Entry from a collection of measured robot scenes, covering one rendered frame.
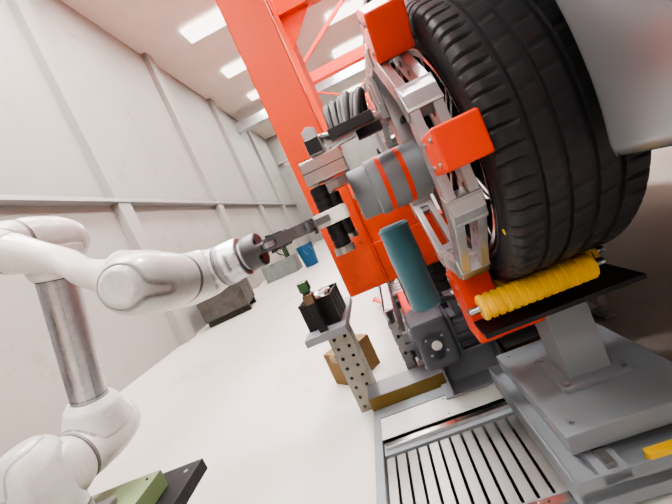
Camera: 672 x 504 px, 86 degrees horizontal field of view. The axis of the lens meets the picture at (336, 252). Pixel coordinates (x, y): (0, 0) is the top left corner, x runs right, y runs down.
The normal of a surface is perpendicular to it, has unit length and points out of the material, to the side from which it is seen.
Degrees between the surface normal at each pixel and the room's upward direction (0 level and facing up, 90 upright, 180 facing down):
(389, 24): 125
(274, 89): 90
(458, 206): 90
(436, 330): 90
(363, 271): 90
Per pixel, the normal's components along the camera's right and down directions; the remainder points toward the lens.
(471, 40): -0.25, -0.25
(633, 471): -0.08, 0.13
